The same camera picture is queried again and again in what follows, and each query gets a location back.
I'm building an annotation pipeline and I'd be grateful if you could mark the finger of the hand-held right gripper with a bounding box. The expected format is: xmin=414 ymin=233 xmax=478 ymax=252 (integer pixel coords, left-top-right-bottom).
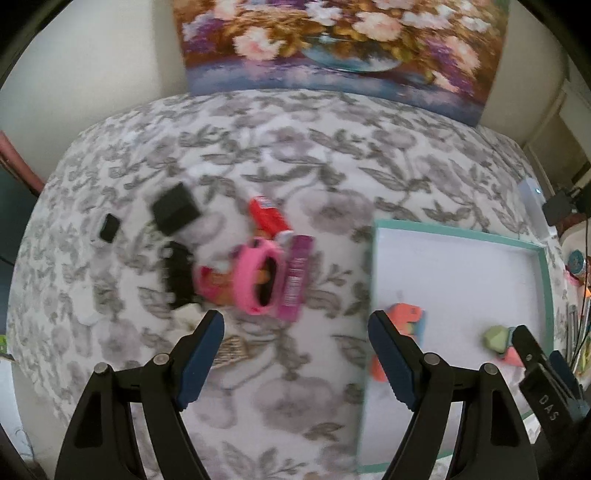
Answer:
xmin=518 ymin=364 xmax=575 ymax=423
xmin=512 ymin=324 xmax=583 ymax=407

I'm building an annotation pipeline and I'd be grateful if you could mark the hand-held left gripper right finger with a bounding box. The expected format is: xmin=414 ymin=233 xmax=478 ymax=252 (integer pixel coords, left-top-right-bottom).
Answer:
xmin=368 ymin=310 xmax=539 ymax=480

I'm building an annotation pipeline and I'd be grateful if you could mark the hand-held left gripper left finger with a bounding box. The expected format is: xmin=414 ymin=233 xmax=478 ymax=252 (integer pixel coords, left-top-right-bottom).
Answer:
xmin=55 ymin=310 xmax=225 ymax=480

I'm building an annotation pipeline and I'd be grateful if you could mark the black box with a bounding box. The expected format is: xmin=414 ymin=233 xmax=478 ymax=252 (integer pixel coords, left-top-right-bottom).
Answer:
xmin=151 ymin=182 xmax=202 ymax=232

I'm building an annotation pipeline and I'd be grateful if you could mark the white smartwatch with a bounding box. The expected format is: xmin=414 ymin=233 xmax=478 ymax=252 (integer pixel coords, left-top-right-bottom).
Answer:
xmin=90 ymin=212 xmax=122 ymax=244

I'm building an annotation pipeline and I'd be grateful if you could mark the beige woven item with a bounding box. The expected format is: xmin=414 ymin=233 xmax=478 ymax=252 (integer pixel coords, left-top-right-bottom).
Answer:
xmin=213 ymin=336 xmax=252 ymax=370

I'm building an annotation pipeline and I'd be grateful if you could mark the green block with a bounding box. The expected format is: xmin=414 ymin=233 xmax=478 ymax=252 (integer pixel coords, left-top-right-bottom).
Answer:
xmin=481 ymin=325 xmax=509 ymax=357

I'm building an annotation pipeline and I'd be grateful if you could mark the orange and blue toy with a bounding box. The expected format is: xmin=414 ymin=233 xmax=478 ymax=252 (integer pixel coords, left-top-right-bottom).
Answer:
xmin=369 ymin=302 xmax=426 ymax=384

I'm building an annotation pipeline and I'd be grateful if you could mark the black comb-like object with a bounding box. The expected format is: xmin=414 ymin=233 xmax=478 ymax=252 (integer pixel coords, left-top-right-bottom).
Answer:
xmin=163 ymin=240 xmax=198 ymax=310

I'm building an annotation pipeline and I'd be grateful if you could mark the pink toy watch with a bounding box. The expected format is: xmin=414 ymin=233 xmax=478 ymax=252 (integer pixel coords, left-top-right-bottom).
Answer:
xmin=194 ymin=237 xmax=289 ymax=317

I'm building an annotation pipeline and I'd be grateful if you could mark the white tray with teal rim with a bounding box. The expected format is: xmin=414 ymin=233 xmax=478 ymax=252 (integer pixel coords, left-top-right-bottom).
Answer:
xmin=356 ymin=219 xmax=555 ymax=474

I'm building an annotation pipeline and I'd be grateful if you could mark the round jar with teal lid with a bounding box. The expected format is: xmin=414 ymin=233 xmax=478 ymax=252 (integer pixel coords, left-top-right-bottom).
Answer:
xmin=560 ymin=226 xmax=591 ymax=284

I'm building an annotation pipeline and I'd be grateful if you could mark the magenta packet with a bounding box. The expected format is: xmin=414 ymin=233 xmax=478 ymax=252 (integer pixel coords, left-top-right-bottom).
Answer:
xmin=276 ymin=234 xmax=315 ymax=322

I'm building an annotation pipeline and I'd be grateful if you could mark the black power adapter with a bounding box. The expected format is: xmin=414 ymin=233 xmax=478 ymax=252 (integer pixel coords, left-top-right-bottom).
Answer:
xmin=542 ymin=188 xmax=581 ymax=227

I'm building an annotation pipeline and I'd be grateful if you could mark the white device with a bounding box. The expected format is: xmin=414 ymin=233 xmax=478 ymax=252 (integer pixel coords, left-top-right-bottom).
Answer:
xmin=516 ymin=178 xmax=555 ymax=241

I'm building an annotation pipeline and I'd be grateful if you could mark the red snack packet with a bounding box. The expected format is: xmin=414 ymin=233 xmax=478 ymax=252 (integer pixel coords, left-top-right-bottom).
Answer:
xmin=248 ymin=196 xmax=293 ymax=241

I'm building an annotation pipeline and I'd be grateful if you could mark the floral blanket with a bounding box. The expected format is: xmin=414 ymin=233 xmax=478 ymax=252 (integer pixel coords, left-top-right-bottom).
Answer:
xmin=6 ymin=89 xmax=575 ymax=480

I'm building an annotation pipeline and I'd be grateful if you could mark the dark teal cabinet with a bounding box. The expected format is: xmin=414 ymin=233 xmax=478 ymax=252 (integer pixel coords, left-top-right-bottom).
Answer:
xmin=0 ymin=165 xmax=40 ymax=324

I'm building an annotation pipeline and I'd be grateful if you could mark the red board edge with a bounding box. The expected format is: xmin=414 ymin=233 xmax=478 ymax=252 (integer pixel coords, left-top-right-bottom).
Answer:
xmin=0 ymin=130 xmax=46 ymax=195

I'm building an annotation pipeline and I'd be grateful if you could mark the floral painting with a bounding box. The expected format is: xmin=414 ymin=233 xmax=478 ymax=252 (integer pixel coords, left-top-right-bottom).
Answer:
xmin=172 ymin=0 xmax=511 ymax=129

